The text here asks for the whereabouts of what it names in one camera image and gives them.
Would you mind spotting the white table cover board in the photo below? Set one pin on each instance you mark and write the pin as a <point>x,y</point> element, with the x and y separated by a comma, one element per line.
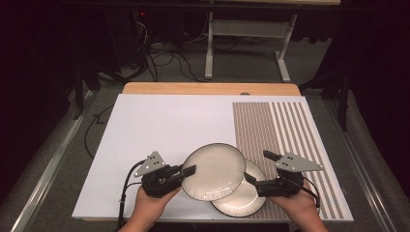
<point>161,129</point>

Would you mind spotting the aluminium floor rail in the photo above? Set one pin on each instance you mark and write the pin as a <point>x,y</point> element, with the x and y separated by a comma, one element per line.
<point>48,161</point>
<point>356,161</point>

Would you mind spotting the white table frame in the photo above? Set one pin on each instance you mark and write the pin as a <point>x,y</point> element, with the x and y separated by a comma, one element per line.
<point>248,28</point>

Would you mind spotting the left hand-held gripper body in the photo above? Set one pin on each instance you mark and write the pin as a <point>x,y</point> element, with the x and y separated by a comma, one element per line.
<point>161,182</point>

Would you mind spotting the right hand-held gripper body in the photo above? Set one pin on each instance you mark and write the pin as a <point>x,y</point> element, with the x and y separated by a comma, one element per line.
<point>283,187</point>

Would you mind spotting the dark equipment box, red light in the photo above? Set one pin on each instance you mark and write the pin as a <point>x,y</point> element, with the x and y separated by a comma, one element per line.
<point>129,38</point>

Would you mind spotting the striped beige placemat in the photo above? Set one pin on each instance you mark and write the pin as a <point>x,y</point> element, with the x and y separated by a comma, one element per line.
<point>257,129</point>

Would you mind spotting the person's left hand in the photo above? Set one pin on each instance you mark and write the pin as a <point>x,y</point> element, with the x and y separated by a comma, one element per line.
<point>151,206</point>

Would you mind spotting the light wooden table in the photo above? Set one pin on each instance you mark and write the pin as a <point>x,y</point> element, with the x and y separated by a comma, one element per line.
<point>209,88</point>

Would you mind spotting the white plate with dark rim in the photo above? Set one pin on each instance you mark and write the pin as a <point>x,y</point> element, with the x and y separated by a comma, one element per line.
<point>212,170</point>
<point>241,203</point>

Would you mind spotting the person's right hand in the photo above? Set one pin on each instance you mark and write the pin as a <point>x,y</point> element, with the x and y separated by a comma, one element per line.
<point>299,206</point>

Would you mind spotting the black metal stand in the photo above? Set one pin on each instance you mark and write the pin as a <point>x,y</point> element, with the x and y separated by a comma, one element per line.
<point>344,106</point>
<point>79,96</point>

